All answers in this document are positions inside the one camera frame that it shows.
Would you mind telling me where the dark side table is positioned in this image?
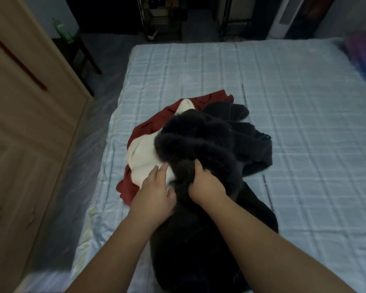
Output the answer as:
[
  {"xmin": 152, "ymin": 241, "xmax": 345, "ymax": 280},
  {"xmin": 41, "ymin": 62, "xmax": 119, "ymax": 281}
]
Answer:
[{"xmin": 52, "ymin": 31, "xmax": 102, "ymax": 97}]

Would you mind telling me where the person's right forearm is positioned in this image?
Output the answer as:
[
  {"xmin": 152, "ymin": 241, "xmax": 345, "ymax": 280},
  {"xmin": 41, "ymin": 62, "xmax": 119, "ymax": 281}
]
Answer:
[{"xmin": 198, "ymin": 195, "xmax": 365, "ymax": 293}]

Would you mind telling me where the person's right hand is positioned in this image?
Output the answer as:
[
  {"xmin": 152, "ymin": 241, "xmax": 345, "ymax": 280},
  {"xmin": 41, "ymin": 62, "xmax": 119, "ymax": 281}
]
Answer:
[{"xmin": 187, "ymin": 159, "xmax": 230, "ymax": 208}]

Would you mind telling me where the green bottle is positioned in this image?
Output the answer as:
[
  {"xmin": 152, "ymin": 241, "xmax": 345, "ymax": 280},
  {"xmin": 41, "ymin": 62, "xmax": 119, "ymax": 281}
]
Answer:
[{"xmin": 52, "ymin": 17, "xmax": 75, "ymax": 44}]

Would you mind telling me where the black metal frame stand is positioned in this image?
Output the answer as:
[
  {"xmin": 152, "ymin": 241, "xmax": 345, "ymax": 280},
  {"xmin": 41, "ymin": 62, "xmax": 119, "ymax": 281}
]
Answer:
[{"xmin": 217, "ymin": 0, "xmax": 264, "ymax": 41}]

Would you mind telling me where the person's left forearm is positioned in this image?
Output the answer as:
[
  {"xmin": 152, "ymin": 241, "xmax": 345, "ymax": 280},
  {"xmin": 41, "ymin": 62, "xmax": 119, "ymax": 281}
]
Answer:
[{"xmin": 65, "ymin": 207, "xmax": 174, "ymax": 293}]

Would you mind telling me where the dark grey garment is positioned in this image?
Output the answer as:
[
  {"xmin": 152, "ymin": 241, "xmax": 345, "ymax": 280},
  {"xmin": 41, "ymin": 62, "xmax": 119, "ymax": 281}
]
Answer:
[{"xmin": 229, "ymin": 117, "xmax": 273, "ymax": 177}]

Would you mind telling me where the black fuzzy fleece garment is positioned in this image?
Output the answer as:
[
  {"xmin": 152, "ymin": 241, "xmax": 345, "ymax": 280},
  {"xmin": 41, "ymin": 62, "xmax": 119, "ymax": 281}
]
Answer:
[{"xmin": 154, "ymin": 102, "xmax": 251, "ymax": 202}]

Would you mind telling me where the person's left hand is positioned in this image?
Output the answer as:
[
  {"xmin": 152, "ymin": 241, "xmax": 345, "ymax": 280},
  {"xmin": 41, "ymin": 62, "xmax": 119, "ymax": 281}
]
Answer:
[{"xmin": 131, "ymin": 164, "xmax": 177, "ymax": 218}]

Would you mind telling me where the black metal rack shelf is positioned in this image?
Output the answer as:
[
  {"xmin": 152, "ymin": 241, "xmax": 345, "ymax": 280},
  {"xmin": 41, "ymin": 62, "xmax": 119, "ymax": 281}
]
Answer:
[{"xmin": 137, "ymin": 0, "xmax": 184, "ymax": 42}]

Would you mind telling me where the bed with light plaid sheet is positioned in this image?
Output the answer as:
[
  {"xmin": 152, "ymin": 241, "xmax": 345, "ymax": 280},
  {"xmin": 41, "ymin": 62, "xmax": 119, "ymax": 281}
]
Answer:
[{"xmin": 17, "ymin": 36, "xmax": 366, "ymax": 293}]

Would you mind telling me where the black smooth garment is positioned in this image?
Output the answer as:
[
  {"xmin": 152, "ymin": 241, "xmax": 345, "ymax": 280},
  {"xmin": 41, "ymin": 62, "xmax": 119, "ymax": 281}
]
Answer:
[{"xmin": 149, "ymin": 180, "xmax": 279, "ymax": 293}]

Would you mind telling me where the white tower fan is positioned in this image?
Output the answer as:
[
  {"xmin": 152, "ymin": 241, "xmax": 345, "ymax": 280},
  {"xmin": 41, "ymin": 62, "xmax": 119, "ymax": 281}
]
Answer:
[{"xmin": 269, "ymin": 0, "xmax": 301, "ymax": 39}]

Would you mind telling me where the white garment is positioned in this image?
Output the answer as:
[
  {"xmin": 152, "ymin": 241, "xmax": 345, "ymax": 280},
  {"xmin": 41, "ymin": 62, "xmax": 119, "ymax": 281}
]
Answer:
[{"xmin": 126, "ymin": 99, "xmax": 196, "ymax": 187}]

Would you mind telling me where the colourful purple blue pillow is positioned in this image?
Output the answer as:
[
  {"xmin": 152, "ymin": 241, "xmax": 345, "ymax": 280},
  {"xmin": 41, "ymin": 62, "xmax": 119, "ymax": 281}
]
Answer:
[{"xmin": 343, "ymin": 30, "xmax": 366, "ymax": 94}]

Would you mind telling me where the red garment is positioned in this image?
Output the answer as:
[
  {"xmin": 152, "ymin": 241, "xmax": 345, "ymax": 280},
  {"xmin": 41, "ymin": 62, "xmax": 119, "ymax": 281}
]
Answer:
[{"xmin": 116, "ymin": 90, "xmax": 234, "ymax": 207}]

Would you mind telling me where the wooden wardrobe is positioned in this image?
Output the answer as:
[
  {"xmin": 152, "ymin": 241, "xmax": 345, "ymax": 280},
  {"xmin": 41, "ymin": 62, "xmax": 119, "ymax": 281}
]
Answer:
[{"xmin": 0, "ymin": 0, "xmax": 93, "ymax": 281}]

